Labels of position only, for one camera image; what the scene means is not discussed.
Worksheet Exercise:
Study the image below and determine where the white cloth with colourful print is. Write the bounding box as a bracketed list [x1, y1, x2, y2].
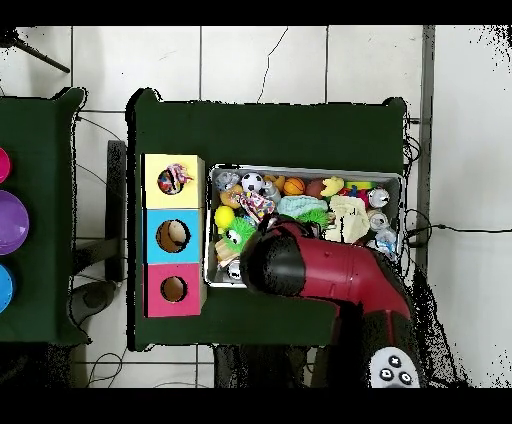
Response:
[237, 190, 277, 223]

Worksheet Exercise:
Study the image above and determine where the light blue cloth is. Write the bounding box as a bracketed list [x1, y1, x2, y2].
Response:
[276, 195, 329, 219]

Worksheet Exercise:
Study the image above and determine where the colourful butterfly print cloth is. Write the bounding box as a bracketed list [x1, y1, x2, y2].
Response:
[157, 162, 195, 196]

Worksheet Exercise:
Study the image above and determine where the cream waffle cloth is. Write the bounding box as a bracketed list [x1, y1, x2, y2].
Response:
[325, 194, 371, 244]

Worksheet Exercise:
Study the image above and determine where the wooden box with three holes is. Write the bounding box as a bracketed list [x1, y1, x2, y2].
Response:
[142, 153, 208, 319]

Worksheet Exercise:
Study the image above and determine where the shallow clear plastic bin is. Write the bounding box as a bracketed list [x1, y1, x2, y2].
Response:
[202, 162, 404, 289]

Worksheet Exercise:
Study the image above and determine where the green spiky ball with eyes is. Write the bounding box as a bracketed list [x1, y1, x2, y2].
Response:
[221, 217, 257, 253]

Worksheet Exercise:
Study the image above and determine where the grey toy robot figure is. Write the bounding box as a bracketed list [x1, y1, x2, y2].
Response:
[262, 180, 283, 203]

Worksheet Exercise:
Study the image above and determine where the small soccer ball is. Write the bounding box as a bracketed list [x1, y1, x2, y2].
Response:
[241, 171, 266, 194]

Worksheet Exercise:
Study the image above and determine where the orange ball with holes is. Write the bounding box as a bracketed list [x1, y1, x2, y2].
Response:
[219, 183, 244, 209]

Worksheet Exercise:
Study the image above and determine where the yellow ball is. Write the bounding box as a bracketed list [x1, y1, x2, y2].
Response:
[213, 205, 236, 230]

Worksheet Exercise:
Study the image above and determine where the small orange basketball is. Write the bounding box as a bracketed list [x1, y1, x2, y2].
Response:
[282, 176, 307, 196]

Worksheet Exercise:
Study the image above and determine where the small green spiky ball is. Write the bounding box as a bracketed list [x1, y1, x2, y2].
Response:
[297, 208, 331, 229]

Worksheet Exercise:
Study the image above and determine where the black upright stand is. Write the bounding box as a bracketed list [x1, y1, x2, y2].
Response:
[105, 139, 128, 283]

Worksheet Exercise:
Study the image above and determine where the grey stand foot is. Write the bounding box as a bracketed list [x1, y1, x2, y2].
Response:
[71, 279, 118, 325]

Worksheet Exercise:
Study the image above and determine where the dark green side table cloth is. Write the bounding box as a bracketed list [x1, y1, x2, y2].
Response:
[0, 86, 91, 346]

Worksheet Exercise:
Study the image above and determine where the purple bowl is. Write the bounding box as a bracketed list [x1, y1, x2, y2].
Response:
[0, 189, 30, 256]

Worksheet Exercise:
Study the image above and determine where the pink bowl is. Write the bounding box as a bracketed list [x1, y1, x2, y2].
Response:
[0, 146, 12, 184]

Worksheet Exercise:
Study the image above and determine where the blue bowl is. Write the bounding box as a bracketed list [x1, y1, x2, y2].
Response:
[0, 263, 16, 314]

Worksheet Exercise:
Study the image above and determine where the black tripod leg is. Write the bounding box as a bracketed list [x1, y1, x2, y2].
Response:
[0, 27, 71, 74]

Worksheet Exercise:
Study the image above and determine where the black floor cable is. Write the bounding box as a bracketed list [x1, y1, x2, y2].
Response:
[401, 223, 512, 247]

